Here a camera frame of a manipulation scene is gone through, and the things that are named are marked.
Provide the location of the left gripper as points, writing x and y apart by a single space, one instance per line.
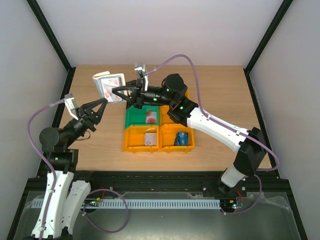
87 119

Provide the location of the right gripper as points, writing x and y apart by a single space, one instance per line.
138 93

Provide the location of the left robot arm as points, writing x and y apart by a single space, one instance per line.
63 196

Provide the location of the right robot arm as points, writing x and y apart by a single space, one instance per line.
248 145

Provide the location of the red white card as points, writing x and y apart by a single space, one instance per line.
151 117

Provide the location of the blue card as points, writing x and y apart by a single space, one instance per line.
181 139

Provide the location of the green bin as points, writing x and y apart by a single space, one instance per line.
137 117

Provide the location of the yellow bin front left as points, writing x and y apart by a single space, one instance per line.
134 139

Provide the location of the yellow bin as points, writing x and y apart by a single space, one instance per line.
134 139
187 93
167 138
164 118

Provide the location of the yellow bin middle right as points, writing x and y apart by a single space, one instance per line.
164 118

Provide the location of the yellow bin front right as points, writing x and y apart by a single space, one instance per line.
167 138

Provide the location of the yellow bin back right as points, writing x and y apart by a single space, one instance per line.
187 93

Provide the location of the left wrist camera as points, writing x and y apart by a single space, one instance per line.
71 105

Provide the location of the black aluminium frame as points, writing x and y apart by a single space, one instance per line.
164 180

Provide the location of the grey cable duct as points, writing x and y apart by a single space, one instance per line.
188 204

